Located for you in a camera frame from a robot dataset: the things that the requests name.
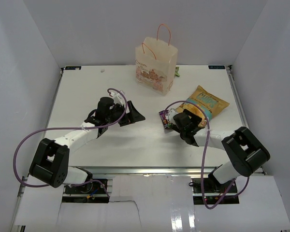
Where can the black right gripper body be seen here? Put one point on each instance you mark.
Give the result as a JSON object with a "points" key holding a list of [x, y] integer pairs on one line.
{"points": [[175, 127]]}

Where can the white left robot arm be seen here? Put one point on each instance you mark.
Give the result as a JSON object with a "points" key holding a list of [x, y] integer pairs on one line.
{"points": [[51, 160]]}

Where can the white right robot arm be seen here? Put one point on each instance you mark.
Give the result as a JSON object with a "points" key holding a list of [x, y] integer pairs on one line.
{"points": [[245, 152]]}

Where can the green snack packet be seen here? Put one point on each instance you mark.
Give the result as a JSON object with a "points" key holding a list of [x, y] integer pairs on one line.
{"points": [[177, 71]]}

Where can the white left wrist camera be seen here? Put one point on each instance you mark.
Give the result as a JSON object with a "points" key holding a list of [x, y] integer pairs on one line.
{"points": [[117, 96]]}

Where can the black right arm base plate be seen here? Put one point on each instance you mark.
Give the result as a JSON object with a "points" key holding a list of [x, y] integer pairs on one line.
{"points": [[213, 193]]}

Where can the purple candy packet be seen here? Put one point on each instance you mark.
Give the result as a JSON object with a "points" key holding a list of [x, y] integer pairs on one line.
{"points": [[164, 115]]}

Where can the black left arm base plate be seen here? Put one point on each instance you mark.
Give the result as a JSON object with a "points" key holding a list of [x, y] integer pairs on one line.
{"points": [[93, 192]]}

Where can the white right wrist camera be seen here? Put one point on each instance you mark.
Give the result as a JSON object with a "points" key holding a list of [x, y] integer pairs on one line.
{"points": [[171, 113]]}

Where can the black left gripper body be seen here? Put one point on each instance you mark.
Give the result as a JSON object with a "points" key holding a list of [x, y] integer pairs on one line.
{"points": [[118, 112]]}

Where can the cream paper bag orange handles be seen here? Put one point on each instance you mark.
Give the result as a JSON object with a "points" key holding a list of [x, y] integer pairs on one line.
{"points": [[155, 63]]}

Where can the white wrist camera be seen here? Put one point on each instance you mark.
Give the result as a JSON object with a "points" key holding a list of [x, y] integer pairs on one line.
{"points": [[171, 113], [117, 96]]}

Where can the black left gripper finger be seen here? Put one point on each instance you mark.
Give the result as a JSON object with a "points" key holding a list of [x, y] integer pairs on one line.
{"points": [[133, 115], [125, 122]]}

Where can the yellow chips bag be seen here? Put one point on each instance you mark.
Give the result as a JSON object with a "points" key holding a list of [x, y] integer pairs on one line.
{"points": [[209, 103]]}

